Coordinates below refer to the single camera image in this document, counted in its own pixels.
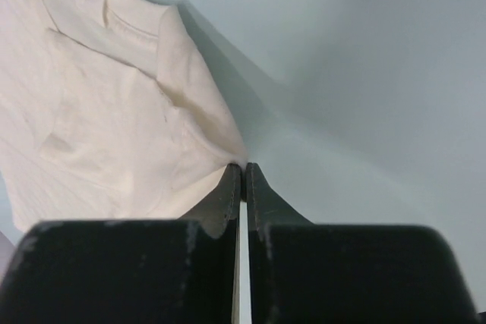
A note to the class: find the cream white t shirt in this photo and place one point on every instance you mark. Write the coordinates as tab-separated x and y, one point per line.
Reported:
112	129

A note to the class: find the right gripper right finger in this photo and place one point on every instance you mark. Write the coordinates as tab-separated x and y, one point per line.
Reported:
265	207

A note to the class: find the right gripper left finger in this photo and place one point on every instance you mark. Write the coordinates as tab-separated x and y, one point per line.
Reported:
212	295

